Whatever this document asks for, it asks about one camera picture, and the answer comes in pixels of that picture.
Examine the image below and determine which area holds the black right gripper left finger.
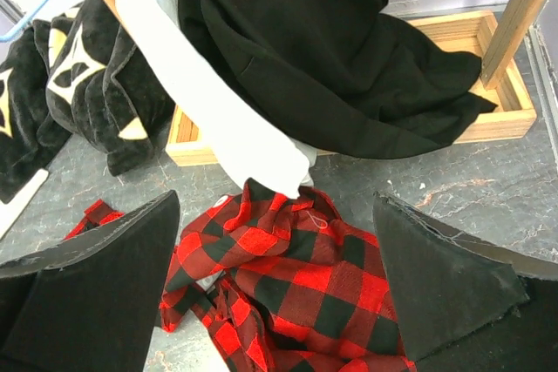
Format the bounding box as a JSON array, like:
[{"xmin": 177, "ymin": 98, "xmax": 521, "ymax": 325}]
[{"xmin": 1, "ymin": 191, "xmax": 180, "ymax": 371}]

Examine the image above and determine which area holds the wooden clothes rack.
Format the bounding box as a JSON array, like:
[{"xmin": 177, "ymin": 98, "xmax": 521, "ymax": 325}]
[{"xmin": 103, "ymin": 0, "xmax": 545, "ymax": 166}]

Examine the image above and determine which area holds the light blue hanger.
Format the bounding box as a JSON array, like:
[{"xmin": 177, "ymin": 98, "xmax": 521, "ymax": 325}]
[{"xmin": 1, "ymin": 0, "xmax": 50, "ymax": 44}]

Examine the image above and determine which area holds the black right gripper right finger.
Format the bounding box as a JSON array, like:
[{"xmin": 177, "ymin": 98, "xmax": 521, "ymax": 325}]
[{"xmin": 373, "ymin": 193, "xmax": 557, "ymax": 371}]

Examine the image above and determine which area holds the folded white cloth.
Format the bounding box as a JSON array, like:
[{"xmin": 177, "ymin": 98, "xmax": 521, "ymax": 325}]
[{"xmin": 0, "ymin": 169, "xmax": 49, "ymax": 239}]

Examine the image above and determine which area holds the black hanging garment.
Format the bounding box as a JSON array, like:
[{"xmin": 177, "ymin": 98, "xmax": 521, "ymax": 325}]
[{"xmin": 179, "ymin": 0, "xmax": 495, "ymax": 159}]

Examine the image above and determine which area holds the red black plaid shirt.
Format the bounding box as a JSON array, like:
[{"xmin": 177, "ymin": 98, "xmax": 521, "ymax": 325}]
[{"xmin": 64, "ymin": 178, "xmax": 418, "ymax": 372}]

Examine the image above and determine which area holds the black beige patterned blanket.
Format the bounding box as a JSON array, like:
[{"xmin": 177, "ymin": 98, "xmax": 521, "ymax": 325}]
[{"xmin": 1, "ymin": 0, "xmax": 174, "ymax": 204}]

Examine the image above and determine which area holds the white hanging shirt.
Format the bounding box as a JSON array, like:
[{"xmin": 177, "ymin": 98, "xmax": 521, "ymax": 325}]
[{"xmin": 115, "ymin": 0, "xmax": 316, "ymax": 198}]

